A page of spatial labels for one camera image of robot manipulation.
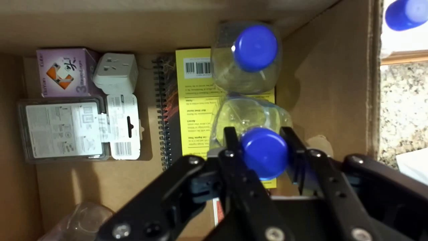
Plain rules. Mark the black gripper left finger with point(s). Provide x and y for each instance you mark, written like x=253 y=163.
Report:
x=178 y=204

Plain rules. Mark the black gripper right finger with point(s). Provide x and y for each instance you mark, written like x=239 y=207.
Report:
x=365 y=200

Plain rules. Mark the blue capped water bottle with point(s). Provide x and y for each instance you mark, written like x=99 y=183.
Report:
x=255 y=46
x=262 y=151
x=403 y=13

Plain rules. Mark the white storage cardboard box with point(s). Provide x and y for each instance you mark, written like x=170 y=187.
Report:
x=312 y=80

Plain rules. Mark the small purple box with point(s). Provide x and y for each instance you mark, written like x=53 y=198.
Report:
x=67 y=73

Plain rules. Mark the yellow spiral notebook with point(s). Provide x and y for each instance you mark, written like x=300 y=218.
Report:
x=195 y=111

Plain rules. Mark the clear blister pack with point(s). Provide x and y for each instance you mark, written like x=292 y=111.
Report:
x=57 y=128

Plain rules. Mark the white plug adapter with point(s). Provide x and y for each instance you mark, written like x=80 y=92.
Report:
x=115 y=71

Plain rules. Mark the white printed paper sheet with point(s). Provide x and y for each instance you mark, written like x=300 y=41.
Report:
x=401 y=41

